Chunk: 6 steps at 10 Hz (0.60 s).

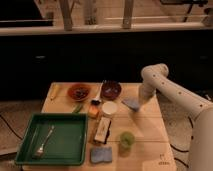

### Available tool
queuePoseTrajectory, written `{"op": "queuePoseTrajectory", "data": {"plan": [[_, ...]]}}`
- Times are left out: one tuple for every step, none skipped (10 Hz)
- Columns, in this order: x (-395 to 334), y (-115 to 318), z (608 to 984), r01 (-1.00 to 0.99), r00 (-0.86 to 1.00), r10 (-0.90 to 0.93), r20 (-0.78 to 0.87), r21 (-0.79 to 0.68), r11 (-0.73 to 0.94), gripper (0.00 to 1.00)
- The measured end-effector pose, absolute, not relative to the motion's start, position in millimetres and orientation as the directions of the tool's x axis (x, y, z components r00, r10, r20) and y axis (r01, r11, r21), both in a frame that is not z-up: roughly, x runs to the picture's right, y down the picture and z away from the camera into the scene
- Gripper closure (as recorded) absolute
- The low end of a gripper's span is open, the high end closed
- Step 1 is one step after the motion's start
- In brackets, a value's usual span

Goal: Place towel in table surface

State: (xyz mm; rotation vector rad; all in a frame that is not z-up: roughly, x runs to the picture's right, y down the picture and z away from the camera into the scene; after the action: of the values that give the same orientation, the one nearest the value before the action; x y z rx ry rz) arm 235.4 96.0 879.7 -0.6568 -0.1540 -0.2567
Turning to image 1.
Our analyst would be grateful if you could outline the black cable left floor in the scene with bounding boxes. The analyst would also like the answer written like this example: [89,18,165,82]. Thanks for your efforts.
[0,114,24,141]

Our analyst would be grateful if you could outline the blue-grey towel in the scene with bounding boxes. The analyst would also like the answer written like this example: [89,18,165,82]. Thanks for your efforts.
[122,98,140,111]

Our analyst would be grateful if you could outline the orange plate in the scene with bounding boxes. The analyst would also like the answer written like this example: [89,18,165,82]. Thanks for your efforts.
[67,83,91,101]

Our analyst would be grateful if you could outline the black cable on floor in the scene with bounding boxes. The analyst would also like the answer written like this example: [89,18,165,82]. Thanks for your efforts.
[169,143,190,154]

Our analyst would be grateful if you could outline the dark brown bowl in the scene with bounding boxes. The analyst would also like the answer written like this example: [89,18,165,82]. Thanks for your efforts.
[101,80,122,100]

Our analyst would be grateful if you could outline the green chili pepper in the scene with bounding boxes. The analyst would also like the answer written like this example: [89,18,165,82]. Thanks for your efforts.
[72,104,83,113]

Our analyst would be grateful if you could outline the white round lid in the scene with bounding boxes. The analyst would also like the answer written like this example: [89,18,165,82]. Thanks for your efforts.
[102,101,118,117]

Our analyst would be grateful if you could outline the silver fork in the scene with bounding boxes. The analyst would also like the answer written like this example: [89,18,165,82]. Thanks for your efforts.
[33,126,54,158]

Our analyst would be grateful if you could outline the orange sponge block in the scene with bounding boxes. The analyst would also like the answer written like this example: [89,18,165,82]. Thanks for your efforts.
[88,105,100,118]

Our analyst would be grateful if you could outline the green plastic cup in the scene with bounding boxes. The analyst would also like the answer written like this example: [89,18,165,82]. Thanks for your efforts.
[120,131,135,149]

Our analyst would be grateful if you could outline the yellow banana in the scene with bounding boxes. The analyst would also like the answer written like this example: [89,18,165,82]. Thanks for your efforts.
[50,84,60,101]

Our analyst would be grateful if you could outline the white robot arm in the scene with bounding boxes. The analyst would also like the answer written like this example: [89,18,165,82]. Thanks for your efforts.
[139,63,213,171]

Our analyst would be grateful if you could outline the green plastic tray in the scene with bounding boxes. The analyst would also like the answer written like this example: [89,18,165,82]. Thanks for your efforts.
[15,113,88,166]

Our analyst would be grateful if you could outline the white and brown box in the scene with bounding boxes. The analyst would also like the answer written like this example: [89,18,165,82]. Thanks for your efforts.
[94,117,111,143]

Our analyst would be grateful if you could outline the white brush with black head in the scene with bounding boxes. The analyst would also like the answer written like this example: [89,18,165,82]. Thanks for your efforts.
[91,81,104,105]

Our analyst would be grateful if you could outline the blue sponge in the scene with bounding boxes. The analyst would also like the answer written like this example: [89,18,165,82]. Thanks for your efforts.
[90,147,112,164]

